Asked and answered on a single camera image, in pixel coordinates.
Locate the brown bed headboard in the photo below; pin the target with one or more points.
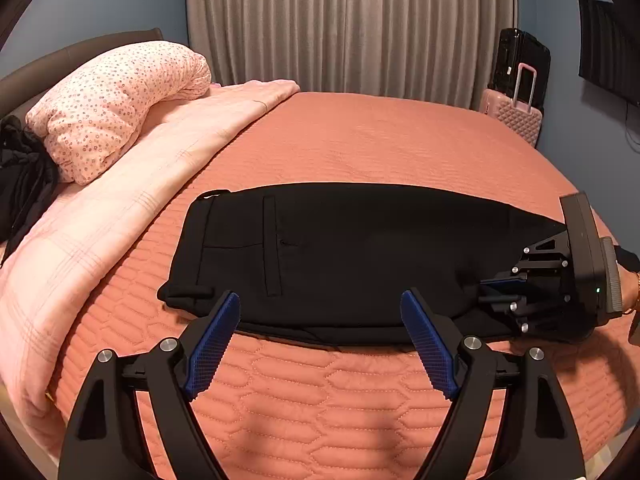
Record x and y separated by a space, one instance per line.
45 67

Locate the black suitcase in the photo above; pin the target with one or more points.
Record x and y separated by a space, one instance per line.
522 62

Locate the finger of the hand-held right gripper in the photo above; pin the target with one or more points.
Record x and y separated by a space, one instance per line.
540 310
542 255

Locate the black pants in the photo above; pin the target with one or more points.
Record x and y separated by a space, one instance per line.
350 260

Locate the black wall television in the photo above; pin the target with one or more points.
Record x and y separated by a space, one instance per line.
607 50

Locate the pink quilted suitcase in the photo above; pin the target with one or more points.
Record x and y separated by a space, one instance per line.
512 115

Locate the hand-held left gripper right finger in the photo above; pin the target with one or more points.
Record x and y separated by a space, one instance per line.
430 340

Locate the pink plaid blanket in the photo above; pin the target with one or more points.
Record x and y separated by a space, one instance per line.
100 220

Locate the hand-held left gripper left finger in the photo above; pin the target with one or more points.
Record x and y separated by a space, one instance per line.
212 340

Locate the person's right hand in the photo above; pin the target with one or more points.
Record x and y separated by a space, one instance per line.
629 290

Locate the pink floral pillow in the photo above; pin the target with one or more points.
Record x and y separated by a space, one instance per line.
110 105

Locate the beige pleated curtain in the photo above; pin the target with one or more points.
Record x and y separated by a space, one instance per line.
350 25

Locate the dark cloth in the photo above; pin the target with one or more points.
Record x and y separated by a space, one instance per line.
22 180

